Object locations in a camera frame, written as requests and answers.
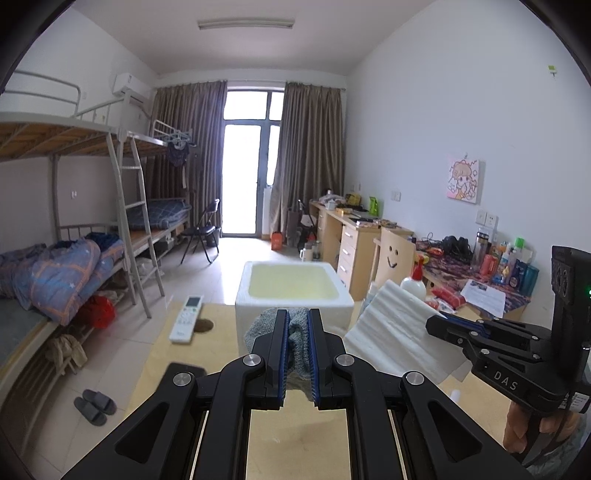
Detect right hand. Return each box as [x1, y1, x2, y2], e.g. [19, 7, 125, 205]
[502, 400, 585, 455]

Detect white red pump bottle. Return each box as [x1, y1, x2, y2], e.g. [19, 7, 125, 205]
[400, 256, 435, 302]

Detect ceiling tube light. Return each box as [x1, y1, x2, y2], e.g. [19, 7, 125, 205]
[197, 18, 296, 30]

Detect white foam sheet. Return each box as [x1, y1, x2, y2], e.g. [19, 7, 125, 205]
[344, 280, 470, 385]

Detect black headphones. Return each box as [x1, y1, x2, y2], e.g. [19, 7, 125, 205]
[441, 235, 473, 264]

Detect white air conditioner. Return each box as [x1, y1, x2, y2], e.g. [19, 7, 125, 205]
[112, 73, 152, 103]

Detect grey sock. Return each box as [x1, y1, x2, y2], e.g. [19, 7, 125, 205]
[243, 308, 314, 402]

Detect left brown curtain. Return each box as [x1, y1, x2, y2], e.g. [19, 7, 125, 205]
[144, 81, 228, 226]

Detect black folding chair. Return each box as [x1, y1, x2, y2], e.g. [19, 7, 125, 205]
[180, 198, 221, 264]

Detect blue orange quilt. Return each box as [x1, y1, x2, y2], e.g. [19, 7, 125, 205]
[1, 232, 124, 326]

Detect black slippers pair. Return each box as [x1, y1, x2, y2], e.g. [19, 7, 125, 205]
[74, 389, 117, 427]

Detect red bag under bed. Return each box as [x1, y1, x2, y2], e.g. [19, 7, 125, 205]
[76, 295, 116, 329]

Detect anime wall picture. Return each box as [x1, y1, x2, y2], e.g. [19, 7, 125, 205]
[446, 157, 480, 204]

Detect folded blue plaid blanket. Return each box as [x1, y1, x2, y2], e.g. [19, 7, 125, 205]
[127, 198, 191, 231]

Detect wooden desk with drawers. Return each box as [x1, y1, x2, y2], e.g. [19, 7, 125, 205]
[310, 202, 413, 301]

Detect right brown curtain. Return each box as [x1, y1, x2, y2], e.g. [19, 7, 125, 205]
[270, 82, 345, 233]

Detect red snack packet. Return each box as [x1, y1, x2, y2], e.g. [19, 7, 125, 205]
[431, 286, 466, 310]

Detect white styrofoam box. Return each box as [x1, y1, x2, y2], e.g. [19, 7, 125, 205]
[235, 261, 355, 355]

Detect printed paper sheet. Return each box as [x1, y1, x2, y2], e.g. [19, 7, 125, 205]
[461, 279, 506, 318]

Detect brown curtain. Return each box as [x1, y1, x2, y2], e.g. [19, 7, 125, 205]
[270, 82, 345, 233]
[144, 81, 228, 226]

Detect white remote control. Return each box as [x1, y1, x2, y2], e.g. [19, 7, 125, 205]
[168, 296, 204, 344]

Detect metal bunk bed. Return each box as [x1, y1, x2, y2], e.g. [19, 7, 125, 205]
[0, 69, 195, 402]

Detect wooden smiley chair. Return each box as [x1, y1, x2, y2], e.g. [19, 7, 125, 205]
[373, 229, 416, 288]

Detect black tablet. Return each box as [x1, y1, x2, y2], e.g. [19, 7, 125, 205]
[161, 362, 207, 387]

